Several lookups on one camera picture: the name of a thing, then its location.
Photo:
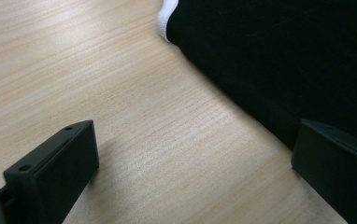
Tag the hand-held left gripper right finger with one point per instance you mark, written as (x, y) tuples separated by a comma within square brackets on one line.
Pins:
[(338, 171)]

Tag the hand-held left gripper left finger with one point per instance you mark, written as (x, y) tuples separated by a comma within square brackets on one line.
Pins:
[(55, 174)]

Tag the black garment with white trim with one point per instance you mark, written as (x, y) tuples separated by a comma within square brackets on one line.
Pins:
[(276, 56)]

